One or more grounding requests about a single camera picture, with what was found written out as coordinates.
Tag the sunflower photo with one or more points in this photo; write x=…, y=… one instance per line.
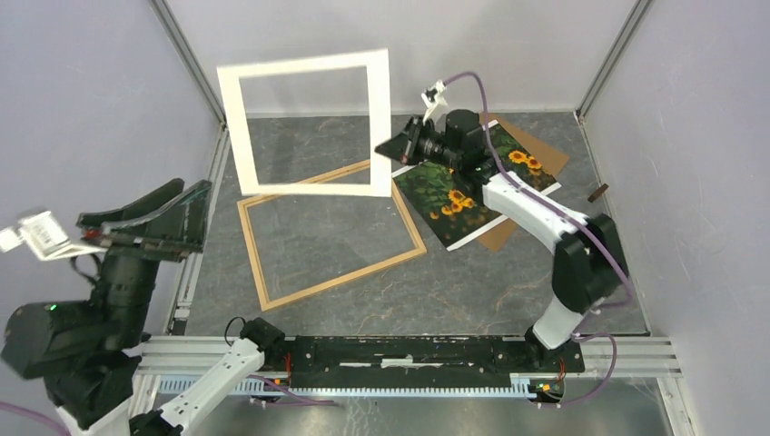
x=454, y=217

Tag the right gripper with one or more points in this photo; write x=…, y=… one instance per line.
x=399, y=147

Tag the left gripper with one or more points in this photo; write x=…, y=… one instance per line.
x=176, y=228

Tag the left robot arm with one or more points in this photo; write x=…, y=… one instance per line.
x=79, y=349

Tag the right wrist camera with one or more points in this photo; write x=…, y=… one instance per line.
x=435, y=102

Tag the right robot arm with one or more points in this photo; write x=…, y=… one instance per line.
x=588, y=259

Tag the blue white cable duct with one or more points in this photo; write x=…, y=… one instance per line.
x=518, y=388

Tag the wooden picture frame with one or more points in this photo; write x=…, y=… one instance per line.
x=264, y=283

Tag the clear glass pane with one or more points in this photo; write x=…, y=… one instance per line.
x=304, y=240

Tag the small brown block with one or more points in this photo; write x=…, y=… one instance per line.
x=596, y=194

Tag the white mat board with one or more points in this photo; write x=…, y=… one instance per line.
x=377, y=66

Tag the brown backing board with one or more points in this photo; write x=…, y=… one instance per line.
x=554, y=162

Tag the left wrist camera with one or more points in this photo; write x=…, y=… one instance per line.
x=45, y=237

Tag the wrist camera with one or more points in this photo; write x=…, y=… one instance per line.
x=435, y=102
x=45, y=237

